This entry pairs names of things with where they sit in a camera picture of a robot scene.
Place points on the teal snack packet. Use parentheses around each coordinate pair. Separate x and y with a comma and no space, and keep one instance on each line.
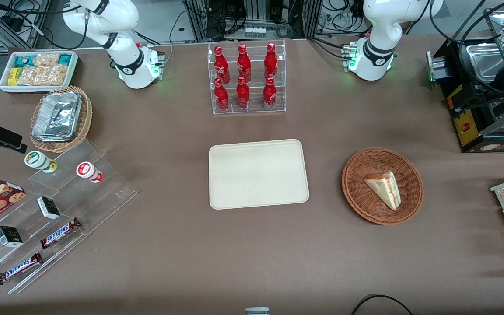
(64,59)

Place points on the stack of foil containers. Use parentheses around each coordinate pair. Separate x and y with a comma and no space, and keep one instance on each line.
(57,116)

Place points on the white power strip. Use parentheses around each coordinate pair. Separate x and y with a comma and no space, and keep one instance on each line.
(254,32)

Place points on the clear rice cracker packet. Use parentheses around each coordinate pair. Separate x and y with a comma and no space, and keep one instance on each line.
(42,75)
(46,59)

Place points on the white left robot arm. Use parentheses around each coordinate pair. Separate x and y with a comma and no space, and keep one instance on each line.
(374,61)

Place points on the Snickers chocolate bar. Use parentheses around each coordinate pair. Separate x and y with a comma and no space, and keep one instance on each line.
(18,267)
(59,233)

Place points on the white rectangular snack tray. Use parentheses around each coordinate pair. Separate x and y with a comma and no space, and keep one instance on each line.
(3,83)

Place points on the brown wicker basket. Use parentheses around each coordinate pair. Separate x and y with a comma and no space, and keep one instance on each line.
(365,205)

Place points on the green snack packet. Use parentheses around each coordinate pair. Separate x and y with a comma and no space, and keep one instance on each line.
(22,61)

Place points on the cream plastic tray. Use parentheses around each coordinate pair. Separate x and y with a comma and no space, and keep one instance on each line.
(258,175)

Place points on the small dark green box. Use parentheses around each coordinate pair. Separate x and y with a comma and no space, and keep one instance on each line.
(9,236)
(48,208)

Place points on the red cola bottle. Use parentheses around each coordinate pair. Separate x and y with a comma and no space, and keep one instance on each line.
(221,63)
(270,94)
(243,94)
(221,96)
(271,61)
(243,63)

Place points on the green lid yogurt cup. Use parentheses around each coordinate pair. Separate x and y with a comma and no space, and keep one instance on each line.
(36,159)

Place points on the clear acrylic bottle rack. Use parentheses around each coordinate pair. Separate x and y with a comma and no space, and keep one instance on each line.
(255,109)

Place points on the clear acrylic stepped stand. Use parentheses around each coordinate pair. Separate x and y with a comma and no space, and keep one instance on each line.
(99,205)

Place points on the aluminium frame rack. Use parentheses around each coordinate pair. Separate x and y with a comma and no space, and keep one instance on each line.
(256,11)

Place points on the black sealing machine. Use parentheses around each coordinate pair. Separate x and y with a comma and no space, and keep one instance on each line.
(475,122)

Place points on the triangular wrapped sandwich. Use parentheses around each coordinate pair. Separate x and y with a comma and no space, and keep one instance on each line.
(385,188)

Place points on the yellow snack packet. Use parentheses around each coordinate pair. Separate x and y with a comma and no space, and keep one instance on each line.
(13,76)

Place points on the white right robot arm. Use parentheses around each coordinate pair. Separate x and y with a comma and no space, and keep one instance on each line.
(134,65)

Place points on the red lid yogurt cup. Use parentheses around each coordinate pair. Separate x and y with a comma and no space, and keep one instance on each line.
(86,169)

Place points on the light wicker basket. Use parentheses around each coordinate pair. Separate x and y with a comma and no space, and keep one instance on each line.
(86,118)

